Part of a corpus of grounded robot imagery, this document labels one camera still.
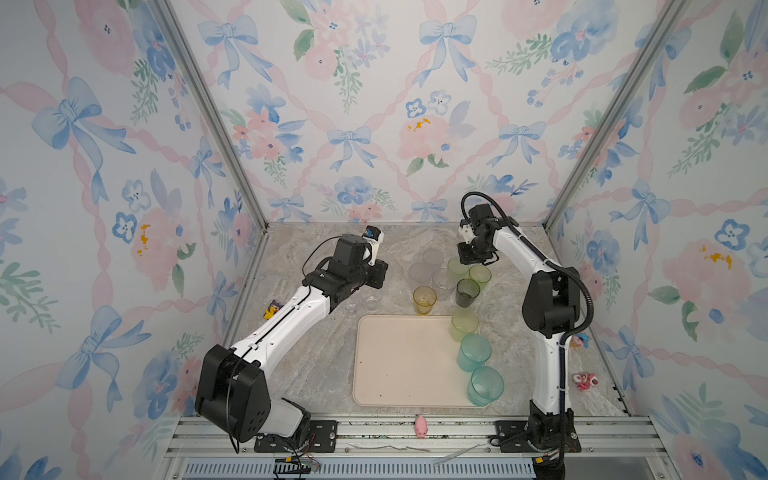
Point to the pink pig toy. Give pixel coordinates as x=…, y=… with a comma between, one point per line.
x=421, y=427

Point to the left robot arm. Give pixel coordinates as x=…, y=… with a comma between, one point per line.
x=233, y=386

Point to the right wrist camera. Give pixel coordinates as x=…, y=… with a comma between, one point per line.
x=466, y=231

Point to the dimpled clear cup front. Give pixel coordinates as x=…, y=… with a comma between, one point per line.
x=420, y=274

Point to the pink bear toy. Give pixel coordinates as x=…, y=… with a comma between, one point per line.
x=585, y=381

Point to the cream plastic tray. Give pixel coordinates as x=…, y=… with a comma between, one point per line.
x=408, y=361

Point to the pink blue toy figure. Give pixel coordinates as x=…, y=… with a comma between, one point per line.
x=580, y=340

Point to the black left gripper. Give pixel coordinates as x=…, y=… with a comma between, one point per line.
x=379, y=269

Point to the small clear glass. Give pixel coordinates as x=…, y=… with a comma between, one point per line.
x=371, y=301

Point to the aluminium left corner post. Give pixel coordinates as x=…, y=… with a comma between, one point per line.
x=179, y=45

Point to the smooth clear plastic cup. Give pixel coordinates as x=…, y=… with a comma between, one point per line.
x=444, y=283

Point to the dimpled clear cup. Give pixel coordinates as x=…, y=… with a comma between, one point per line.
x=420, y=274
x=434, y=258

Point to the purple yellow toy figure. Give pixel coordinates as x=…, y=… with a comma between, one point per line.
x=272, y=309

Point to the dimpled clear cup rear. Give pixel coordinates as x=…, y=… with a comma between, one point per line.
x=434, y=258

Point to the dimpled light green cup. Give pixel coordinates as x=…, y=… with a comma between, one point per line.
x=457, y=270

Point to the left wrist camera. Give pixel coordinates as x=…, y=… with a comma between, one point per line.
x=374, y=236

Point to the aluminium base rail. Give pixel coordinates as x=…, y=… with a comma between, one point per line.
x=388, y=447

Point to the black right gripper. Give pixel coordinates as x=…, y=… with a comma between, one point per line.
x=465, y=259

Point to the smooth green plastic cup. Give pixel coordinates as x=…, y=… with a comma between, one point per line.
x=481, y=275

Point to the smoky grey plastic cup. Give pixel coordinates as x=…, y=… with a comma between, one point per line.
x=466, y=292

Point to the dimpled yellow-green plastic cup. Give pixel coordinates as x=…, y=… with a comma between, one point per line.
x=463, y=322

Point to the aluminium corner post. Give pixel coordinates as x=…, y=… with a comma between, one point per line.
x=179, y=45
x=658, y=36

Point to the yellow plastic cup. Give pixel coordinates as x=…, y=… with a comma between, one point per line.
x=424, y=299

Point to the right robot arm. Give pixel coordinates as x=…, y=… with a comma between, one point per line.
x=556, y=307

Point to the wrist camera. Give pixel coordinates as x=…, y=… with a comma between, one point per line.
x=466, y=231
x=374, y=236

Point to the aluminium right corner post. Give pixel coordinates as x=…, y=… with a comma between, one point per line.
x=658, y=36

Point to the dimpled teal plastic cup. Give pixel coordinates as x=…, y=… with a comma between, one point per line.
x=485, y=386

